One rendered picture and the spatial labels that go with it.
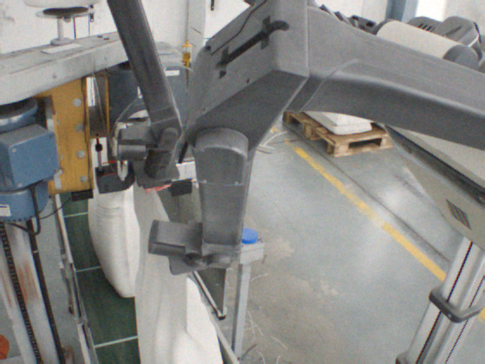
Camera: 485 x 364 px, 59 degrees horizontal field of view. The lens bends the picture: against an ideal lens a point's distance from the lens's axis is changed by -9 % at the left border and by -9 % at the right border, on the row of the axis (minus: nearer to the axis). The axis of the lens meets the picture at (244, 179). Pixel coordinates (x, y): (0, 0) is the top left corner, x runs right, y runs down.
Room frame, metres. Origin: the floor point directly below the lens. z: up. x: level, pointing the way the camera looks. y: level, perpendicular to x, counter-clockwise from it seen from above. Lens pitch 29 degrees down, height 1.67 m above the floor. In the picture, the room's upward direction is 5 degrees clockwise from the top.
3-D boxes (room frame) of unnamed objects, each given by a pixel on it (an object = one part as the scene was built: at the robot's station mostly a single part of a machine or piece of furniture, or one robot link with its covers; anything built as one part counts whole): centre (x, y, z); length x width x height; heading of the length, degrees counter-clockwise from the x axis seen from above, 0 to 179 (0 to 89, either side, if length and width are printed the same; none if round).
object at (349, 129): (3.90, -0.73, 0.20); 0.66 x 0.44 x 0.12; 28
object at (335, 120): (3.76, -0.86, 0.32); 0.66 x 0.43 x 0.15; 119
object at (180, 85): (1.23, 0.31, 1.21); 0.30 x 0.25 x 0.30; 28
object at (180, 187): (1.16, 0.17, 0.98); 0.09 x 0.05 x 0.05; 118
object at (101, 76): (1.12, 0.42, 1.26); 0.22 x 0.05 x 0.16; 28
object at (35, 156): (0.75, 0.42, 1.25); 0.10 x 0.08 x 0.12; 143
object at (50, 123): (0.91, 0.46, 1.23); 0.28 x 0.07 x 0.16; 28
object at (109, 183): (1.06, 0.36, 1.04); 0.08 x 0.06 x 0.05; 118
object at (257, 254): (1.12, -0.02, 0.81); 0.08 x 0.08 x 0.06; 28
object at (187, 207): (1.75, 0.27, 0.54); 1.05 x 0.02 x 0.41; 28
